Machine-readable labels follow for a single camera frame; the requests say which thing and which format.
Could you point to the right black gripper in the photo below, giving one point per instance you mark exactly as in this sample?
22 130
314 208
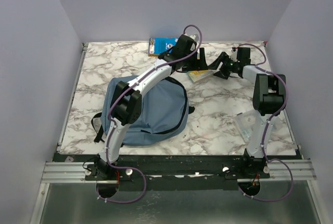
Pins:
223 58

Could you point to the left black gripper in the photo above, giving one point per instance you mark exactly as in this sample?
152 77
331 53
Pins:
197 64

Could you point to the teal cover paperback book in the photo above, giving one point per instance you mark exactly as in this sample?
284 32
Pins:
198 76

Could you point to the blue box book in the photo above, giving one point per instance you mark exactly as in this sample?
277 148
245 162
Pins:
157 46

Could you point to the blue fabric backpack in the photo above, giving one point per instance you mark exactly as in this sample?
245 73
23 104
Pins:
159 115

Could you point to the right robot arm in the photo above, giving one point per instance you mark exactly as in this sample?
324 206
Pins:
269 99

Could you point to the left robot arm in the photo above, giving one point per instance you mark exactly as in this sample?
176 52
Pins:
167 63

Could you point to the clear plastic screw box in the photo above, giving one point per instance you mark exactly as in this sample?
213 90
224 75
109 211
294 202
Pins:
245 123

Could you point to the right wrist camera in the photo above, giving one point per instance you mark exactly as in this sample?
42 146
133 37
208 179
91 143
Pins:
233 55

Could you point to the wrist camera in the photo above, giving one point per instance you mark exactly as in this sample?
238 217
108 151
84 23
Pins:
194 37
233 55

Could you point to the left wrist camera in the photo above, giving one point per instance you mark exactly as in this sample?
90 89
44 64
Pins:
194 37

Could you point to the black mounting base plate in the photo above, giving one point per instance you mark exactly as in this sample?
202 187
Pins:
168 173

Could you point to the aluminium rail frame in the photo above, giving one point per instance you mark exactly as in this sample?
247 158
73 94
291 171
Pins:
210 131

